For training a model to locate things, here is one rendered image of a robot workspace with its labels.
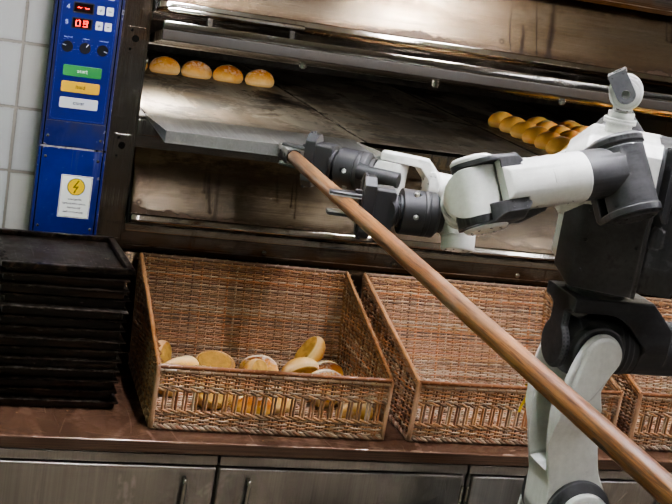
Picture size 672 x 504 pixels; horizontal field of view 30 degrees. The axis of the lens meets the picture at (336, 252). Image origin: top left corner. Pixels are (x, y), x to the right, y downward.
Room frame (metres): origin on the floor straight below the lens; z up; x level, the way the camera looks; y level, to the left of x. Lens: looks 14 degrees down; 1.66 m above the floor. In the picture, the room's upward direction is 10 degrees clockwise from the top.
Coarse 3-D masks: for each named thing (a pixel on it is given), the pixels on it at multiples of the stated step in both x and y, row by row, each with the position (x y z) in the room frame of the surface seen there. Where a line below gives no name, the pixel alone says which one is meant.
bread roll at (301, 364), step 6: (294, 360) 2.98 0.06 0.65; (300, 360) 2.97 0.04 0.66; (306, 360) 2.98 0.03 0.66; (312, 360) 2.99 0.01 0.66; (288, 366) 2.96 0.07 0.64; (294, 366) 2.96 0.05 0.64; (300, 366) 2.96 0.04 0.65; (306, 366) 2.96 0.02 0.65; (312, 366) 2.97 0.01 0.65; (318, 366) 2.99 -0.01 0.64; (300, 372) 2.96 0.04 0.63; (306, 372) 2.97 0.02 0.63
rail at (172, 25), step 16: (192, 32) 2.90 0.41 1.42; (208, 32) 2.91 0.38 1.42; (224, 32) 2.92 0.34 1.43; (240, 32) 2.94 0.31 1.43; (304, 48) 2.99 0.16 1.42; (320, 48) 3.00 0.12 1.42; (336, 48) 3.01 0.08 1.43; (352, 48) 3.03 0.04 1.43; (416, 64) 3.08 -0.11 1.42; (432, 64) 3.09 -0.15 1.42; (448, 64) 3.11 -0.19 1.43; (464, 64) 3.12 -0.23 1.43; (528, 80) 3.18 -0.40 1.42; (544, 80) 3.19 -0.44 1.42; (560, 80) 3.21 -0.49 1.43; (656, 96) 3.30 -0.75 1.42
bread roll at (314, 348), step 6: (318, 336) 3.06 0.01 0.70; (306, 342) 3.06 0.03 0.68; (312, 342) 3.04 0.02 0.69; (318, 342) 3.04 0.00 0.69; (324, 342) 3.05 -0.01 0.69; (300, 348) 3.06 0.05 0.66; (306, 348) 3.04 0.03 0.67; (312, 348) 3.03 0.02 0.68; (318, 348) 3.03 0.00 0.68; (324, 348) 3.05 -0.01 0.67; (300, 354) 3.04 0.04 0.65; (306, 354) 3.02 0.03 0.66; (312, 354) 3.02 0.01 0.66; (318, 354) 3.03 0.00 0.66; (318, 360) 3.03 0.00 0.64
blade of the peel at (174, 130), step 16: (160, 128) 2.83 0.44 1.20; (176, 128) 2.95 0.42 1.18; (192, 128) 2.99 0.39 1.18; (208, 128) 3.03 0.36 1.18; (224, 128) 3.07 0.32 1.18; (240, 128) 3.12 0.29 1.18; (256, 128) 3.16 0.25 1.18; (192, 144) 2.77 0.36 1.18; (208, 144) 2.78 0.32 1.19; (224, 144) 2.79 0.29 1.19; (240, 144) 2.80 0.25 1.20; (256, 144) 2.81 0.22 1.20; (272, 144) 2.82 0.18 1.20; (336, 144) 3.13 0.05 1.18; (352, 144) 3.17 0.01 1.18
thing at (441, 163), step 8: (144, 120) 3.02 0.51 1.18; (144, 128) 3.02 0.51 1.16; (152, 128) 3.02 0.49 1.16; (152, 136) 3.03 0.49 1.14; (368, 144) 3.24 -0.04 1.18; (376, 144) 3.27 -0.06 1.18; (408, 152) 3.24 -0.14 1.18; (416, 152) 3.25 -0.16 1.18; (424, 152) 3.27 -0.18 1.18; (432, 152) 3.30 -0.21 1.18; (440, 152) 3.32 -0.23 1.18; (432, 160) 3.26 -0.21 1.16; (440, 160) 3.27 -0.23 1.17; (448, 160) 3.28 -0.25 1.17; (440, 168) 3.27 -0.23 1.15; (448, 168) 3.28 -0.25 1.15
